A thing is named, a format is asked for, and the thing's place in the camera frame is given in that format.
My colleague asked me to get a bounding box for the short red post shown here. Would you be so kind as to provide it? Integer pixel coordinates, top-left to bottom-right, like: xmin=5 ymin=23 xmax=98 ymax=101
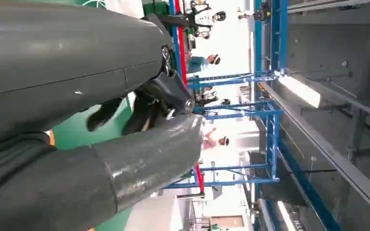
xmin=194 ymin=163 xmax=205 ymax=196

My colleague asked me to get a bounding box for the blue steel column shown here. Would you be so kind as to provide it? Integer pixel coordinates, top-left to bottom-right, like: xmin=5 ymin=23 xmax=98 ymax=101
xmin=253 ymin=0 xmax=289 ymax=75

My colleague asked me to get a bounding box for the bright ceiling lamp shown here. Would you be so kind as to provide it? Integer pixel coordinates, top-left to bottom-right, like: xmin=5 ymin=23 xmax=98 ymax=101
xmin=277 ymin=74 xmax=322 ymax=108
xmin=277 ymin=201 xmax=298 ymax=231

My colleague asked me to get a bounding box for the person with white headset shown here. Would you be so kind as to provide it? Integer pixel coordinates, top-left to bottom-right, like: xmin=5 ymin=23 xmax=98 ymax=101
xmin=186 ymin=53 xmax=222 ymax=75

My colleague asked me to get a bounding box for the black white humanoid robot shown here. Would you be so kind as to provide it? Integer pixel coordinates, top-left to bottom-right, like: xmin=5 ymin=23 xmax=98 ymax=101
xmin=185 ymin=0 xmax=227 ymax=40

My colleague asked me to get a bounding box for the blue steel frame rack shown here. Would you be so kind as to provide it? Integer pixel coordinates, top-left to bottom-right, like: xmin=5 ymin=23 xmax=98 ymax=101
xmin=164 ymin=71 xmax=285 ymax=189

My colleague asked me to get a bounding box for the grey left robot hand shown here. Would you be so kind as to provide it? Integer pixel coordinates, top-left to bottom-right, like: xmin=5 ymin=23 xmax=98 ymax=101
xmin=0 ymin=0 xmax=205 ymax=231

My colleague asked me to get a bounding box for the left robot arm sleeve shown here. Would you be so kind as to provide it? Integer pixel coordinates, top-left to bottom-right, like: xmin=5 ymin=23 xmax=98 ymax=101
xmin=0 ymin=132 xmax=56 ymax=202

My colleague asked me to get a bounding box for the long red post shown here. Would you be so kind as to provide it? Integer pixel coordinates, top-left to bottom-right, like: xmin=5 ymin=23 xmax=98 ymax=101
xmin=174 ymin=0 xmax=188 ymax=87

